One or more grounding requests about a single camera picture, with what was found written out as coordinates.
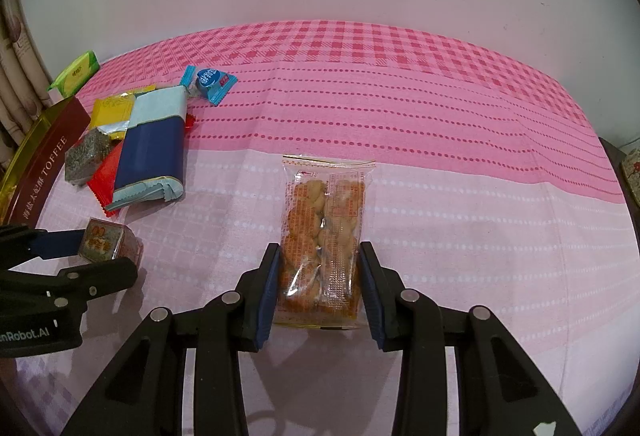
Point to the brown cube snack packet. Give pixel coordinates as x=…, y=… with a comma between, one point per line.
x=105, y=238

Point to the dark red gold tin box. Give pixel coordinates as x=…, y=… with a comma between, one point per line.
x=45, y=150

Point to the yellow snack packet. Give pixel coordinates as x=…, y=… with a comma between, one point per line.
x=110, y=113

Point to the beige printed curtain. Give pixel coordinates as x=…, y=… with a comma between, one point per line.
x=17, y=80

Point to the pink checked tablecloth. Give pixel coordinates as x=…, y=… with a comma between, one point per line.
x=400, y=125

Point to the blue wrapped candy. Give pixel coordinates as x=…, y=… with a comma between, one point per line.
x=207, y=80

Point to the clear packet of fried twists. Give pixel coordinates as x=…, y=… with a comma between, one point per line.
x=320, y=236

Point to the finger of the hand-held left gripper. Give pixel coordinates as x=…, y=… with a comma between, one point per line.
x=57, y=243
x=100, y=277

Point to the dark grey block snack packet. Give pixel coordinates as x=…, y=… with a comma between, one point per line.
x=87, y=155

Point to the red snack packet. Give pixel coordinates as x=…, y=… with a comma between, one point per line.
x=107, y=178

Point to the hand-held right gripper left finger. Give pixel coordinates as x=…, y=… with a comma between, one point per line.
x=264, y=301

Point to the green tissue box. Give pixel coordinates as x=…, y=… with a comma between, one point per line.
x=75, y=73

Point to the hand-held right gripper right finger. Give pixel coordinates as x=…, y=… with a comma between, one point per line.
x=374, y=301

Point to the pale patterned box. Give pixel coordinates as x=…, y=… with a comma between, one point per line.
x=632, y=173

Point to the navy and pale blue packet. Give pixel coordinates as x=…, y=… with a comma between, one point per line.
x=150, y=150

